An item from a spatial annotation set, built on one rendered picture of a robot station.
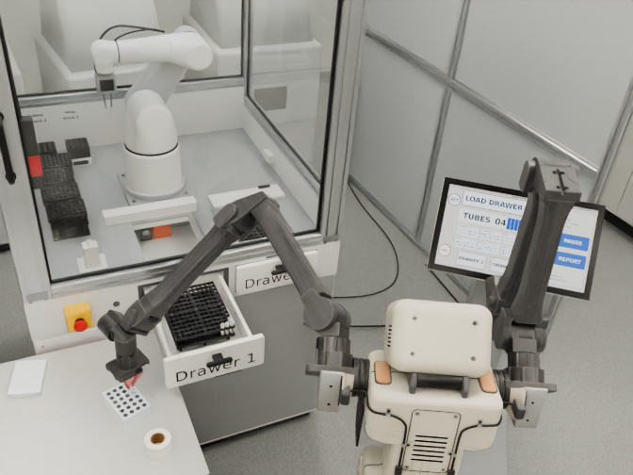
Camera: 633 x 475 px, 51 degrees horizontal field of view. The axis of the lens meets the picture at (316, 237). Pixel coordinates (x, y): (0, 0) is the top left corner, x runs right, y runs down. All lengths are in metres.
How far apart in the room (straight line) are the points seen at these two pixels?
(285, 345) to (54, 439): 0.93
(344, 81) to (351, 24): 0.17
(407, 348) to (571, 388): 2.08
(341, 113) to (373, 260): 1.88
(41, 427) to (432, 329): 1.12
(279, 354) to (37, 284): 0.95
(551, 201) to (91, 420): 1.33
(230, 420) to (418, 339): 1.45
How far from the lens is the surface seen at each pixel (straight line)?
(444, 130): 3.60
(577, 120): 2.95
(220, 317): 2.03
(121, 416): 1.94
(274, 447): 2.84
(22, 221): 1.93
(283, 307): 2.38
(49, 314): 2.13
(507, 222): 2.24
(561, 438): 3.16
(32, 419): 2.03
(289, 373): 2.64
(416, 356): 1.38
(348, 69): 1.98
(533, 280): 1.53
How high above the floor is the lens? 2.27
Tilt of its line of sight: 35 degrees down
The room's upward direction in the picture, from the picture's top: 5 degrees clockwise
